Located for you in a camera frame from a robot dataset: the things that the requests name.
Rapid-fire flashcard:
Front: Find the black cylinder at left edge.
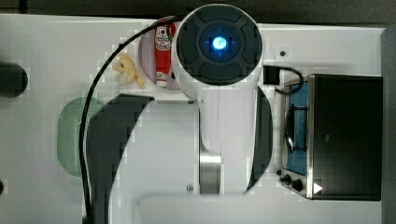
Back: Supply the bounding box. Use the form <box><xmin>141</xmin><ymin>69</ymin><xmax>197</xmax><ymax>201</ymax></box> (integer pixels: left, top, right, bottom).
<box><xmin>0</xmin><ymin>62</ymin><xmax>28</xmax><ymax>98</ymax></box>

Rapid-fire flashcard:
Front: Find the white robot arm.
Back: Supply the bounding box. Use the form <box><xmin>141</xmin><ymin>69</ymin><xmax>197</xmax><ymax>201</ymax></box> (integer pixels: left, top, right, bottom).
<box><xmin>84</xmin><ymin>4</ymin><xmax>272</xmax><ymax>224</ymax></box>

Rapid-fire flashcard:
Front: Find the peeled banana toy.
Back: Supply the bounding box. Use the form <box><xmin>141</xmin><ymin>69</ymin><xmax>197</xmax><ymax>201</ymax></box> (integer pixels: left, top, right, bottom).
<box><xmin>113</xmin><ymin>53</ymin><xmax>145</xmax><ymax>89</ymax></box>

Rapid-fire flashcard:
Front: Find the black plug with cable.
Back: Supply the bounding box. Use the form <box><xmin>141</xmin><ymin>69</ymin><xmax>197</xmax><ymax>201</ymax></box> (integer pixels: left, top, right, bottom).
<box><xmin>262</xmin><ymin>65</ymin><xmax>304</xmax><ymax>95</ymax></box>

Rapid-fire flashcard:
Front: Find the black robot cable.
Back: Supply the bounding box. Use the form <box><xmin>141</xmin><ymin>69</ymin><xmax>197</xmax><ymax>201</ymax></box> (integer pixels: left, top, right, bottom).
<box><xmin>78</xmin><ymin>14</ymin><xmax>185</xmax><ymax>224</ymax></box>

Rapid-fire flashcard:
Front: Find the grey round plate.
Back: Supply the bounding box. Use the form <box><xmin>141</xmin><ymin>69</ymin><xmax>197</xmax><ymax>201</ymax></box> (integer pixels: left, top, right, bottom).
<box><xmin>138</xmin><ymin>21</ymin><xmax>179</xmax><ymax>91</ymax></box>

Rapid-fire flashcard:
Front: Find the red ketchup bottle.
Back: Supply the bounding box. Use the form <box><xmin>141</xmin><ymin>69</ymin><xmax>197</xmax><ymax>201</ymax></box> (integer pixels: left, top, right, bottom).
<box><xmin>154</xmin><ymin>23</ymin><xmax>176</xmax><ymax>88</ymax></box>

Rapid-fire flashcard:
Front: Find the black toaster oven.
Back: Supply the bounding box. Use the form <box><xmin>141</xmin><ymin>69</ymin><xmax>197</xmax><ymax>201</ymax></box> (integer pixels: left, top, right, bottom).
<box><xmin>277</xmin><ymin>74</ymin><xmax>383</xmax><ymax>202</ymax></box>

